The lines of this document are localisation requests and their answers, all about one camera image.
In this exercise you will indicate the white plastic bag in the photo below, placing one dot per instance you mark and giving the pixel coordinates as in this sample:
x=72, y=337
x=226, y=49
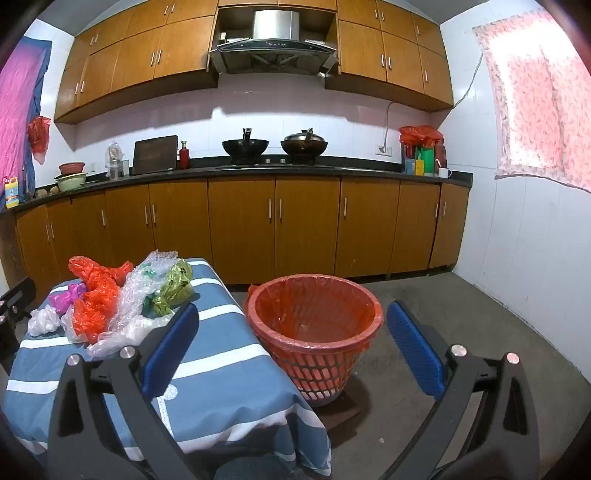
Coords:
x=42, y=321

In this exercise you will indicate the pink blue hanging cloth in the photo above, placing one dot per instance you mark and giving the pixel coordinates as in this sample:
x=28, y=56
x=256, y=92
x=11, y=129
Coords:
x=18, y=115

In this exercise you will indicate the clear plastic bag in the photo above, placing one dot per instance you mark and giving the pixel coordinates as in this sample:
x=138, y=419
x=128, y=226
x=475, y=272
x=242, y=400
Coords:
x=124, y=334

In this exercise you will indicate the black kitchen countertop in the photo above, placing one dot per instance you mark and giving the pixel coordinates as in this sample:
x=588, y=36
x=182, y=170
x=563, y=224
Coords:
x=369, y=170

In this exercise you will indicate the yellow-green plastic bag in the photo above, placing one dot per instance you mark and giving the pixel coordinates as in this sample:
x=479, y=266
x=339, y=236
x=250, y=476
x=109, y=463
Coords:
x=178, y=284

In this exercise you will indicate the black wok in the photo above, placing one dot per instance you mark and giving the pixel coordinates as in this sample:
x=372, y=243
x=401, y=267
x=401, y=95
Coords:
x=244, y=146

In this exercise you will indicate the red plastic basket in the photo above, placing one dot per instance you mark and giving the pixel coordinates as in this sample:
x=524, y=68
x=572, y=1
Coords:
x=318, y=374

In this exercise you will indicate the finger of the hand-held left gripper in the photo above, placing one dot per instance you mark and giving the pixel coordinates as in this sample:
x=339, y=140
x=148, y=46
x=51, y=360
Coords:
x=21, y=290

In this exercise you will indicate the clear bubble wrap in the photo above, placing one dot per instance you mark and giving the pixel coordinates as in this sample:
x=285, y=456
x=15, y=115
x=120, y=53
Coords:
x=138, y=286

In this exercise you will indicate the dark cutting board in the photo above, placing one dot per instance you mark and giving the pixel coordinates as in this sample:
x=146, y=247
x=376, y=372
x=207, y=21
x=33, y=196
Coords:
x=154, y=156

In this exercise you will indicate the steel range hood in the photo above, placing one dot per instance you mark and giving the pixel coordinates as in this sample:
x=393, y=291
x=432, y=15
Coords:
x=272, y=44

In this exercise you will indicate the white mug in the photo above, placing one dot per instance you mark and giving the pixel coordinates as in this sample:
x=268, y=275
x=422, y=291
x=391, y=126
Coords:
x=443, y=173

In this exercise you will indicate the glass jar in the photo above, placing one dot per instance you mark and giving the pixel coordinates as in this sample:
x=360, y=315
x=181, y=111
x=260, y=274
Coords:
x=125, y=168

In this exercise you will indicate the orange plastic bag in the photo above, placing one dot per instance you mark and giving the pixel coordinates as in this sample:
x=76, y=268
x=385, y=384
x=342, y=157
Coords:
x=94, y=314
x=92, y=270

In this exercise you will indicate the red basin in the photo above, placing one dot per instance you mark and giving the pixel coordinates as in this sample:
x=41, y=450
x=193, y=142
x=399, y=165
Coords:
x=72, y=168

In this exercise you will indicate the brown bottle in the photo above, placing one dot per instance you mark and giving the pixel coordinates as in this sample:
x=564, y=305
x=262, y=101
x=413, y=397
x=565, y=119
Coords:
x=440, y=157

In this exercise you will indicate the dark green plastic bag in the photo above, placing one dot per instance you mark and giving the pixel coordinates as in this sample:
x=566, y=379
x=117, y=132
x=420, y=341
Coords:
x=150, y=305

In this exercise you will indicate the wooden upper cabinet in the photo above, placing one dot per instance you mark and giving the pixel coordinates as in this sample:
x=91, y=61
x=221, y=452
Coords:
x=138, y=55
x=392, y=50

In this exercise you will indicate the pink plastic bag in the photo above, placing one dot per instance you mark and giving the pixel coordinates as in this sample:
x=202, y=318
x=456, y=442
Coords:
x=64, y=297

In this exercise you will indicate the wok with steel lid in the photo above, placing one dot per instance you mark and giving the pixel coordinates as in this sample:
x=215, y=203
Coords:
x=304, y=144

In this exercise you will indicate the blue white striped tablecloth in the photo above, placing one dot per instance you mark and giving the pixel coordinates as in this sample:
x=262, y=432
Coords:
x=221, y=369

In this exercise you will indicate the green box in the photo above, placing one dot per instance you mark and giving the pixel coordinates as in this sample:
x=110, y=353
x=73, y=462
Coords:
x=427, y=161

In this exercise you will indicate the plastic-wrapped jar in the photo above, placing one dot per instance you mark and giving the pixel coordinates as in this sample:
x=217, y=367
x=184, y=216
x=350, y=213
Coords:
x=114, y=161

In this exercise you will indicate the red bottle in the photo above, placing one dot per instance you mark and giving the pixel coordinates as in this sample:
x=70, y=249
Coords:
x=184, y=158

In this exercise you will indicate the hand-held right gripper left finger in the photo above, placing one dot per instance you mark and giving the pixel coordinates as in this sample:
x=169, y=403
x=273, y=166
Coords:
x=170, y=350

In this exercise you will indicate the gas stove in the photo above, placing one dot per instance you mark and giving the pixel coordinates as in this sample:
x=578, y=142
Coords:
x=277, y=164

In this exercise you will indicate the red bag over bottles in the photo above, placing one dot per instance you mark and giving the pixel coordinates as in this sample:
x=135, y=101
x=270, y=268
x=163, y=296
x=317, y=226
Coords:
x=420, y=136

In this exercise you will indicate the pink floral curtain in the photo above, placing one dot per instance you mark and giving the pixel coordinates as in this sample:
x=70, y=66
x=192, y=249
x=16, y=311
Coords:
x=540, y=101

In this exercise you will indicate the brown tubers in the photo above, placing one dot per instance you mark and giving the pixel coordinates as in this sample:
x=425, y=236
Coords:
x=44, y=192

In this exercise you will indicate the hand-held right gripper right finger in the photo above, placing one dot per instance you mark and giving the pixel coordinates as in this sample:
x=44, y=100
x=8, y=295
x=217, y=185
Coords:
x=415, y=350

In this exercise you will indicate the wooden base cabinet row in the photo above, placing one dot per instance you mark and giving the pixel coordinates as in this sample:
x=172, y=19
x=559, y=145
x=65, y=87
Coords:
x=240, y=230

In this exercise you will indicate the hanging red plastic bag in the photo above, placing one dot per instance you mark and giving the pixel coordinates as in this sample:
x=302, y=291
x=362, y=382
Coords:
x=39, y=138

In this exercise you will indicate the wall socket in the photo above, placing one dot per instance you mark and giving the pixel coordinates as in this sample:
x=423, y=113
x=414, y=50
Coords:
x=384, y=150

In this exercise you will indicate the blue container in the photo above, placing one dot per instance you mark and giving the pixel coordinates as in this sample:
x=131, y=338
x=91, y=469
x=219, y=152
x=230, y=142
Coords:
x=409, y=166

